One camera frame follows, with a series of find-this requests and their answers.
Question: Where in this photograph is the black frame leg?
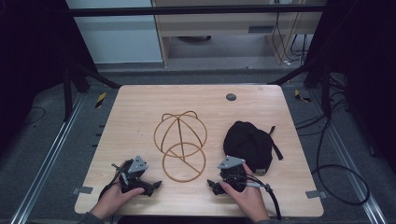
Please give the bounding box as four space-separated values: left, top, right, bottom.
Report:
61 63 121 123
266 60 332 118

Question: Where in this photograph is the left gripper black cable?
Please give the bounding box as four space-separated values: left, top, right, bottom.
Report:
97 161 129 201

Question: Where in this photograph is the bundle of hanging desk cables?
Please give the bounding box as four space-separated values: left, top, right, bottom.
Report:
271 11 310 66

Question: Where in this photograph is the white cabinet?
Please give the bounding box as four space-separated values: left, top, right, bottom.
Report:
64 0 164 64

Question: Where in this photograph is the person's left hand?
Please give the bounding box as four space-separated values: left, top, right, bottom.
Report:
90 159 146 221

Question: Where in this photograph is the aluminium floor rail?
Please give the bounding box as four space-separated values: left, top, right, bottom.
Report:
8 92 86 224
310 89 389 224

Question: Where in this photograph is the light wooden desk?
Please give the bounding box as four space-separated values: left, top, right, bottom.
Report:
150 0 327 69

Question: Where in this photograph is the yellow black striped tape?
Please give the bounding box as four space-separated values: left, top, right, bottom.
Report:
94 91 107 109
293 89 313 104

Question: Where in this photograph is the thin black floor cable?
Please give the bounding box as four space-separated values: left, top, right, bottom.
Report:
21 105 47 126

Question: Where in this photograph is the dark curtain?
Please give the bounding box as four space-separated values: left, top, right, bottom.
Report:
306 0 396 174
0 0 99 157

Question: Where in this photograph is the black baseball cap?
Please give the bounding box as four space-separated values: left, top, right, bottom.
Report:
222 119 285 176

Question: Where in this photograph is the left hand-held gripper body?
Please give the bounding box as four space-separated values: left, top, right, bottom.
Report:
119 155 149 196

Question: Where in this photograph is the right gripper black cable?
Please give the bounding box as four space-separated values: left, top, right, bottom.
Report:
240 173 283 221

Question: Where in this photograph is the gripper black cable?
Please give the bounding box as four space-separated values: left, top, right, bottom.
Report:
240 173 283 221
97 161 129 201

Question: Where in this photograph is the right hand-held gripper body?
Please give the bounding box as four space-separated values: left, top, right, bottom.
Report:
217 155 248 193

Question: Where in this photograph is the long black looped floor cable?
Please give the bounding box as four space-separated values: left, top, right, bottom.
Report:
293 90 372 207

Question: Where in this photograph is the black horizontal frame bar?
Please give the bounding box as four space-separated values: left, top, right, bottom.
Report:
65 4 327 18

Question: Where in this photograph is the grey tape strip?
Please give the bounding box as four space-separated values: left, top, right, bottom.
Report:
304 189 329 200
71 185 94 196

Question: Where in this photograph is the person's right hand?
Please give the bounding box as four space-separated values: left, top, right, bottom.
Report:
219 162 271 223

